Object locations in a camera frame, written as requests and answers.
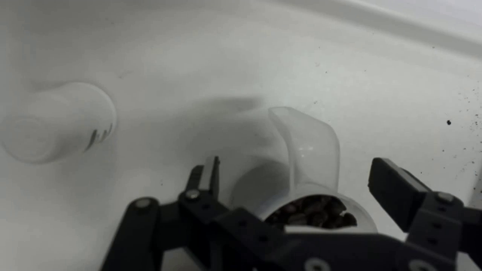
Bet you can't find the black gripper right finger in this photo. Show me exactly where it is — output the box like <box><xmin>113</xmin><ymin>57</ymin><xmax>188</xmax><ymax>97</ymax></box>
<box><xmin>285</xmin><ymin>156</ymin><xmax>482</xmax><ymax>271</ymax></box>

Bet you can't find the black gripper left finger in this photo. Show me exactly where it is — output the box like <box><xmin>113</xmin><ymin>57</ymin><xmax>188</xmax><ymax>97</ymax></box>
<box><xmin>100</xmin><ymin>154</ymin><xmax>303</xmax><ymax>271</ymax></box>

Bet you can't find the white plastic tray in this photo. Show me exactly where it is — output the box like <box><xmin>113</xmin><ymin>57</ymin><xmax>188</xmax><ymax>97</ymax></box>
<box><xmin>0</xmin><ymin>0</ymin><xmax>482</xmax><ymax>271</ymax></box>

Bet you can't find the small clear plastic bottle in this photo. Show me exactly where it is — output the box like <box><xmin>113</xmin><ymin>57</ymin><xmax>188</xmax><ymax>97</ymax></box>
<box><xmin>0</xmin><ymin>81</ymin><xmax>119</xmax><ymax>164</ymax></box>

